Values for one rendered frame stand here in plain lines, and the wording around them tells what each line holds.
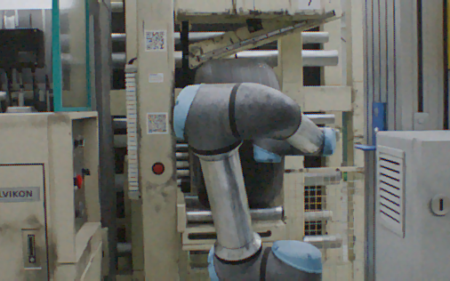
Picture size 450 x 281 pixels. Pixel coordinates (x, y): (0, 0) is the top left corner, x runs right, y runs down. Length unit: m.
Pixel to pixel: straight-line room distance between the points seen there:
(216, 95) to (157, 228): 1.02
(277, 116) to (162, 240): 1.06
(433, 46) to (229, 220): 0.59
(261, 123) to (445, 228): 0.46
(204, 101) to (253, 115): 0.11
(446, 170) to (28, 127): 0.98
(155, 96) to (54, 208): 0.74
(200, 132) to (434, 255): 0.56
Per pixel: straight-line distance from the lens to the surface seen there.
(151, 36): 2.10
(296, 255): 1.36
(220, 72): 2.01
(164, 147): 2.09
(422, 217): 0.84
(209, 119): 1.18
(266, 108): 1.16
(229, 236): 1.36
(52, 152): 1.47
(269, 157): 1.57
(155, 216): 2.12
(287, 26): 2.55
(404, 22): 1.04
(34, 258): 1.51
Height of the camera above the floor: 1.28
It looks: 3 degrees down
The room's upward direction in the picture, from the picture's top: 1 degrees counter-clockwise
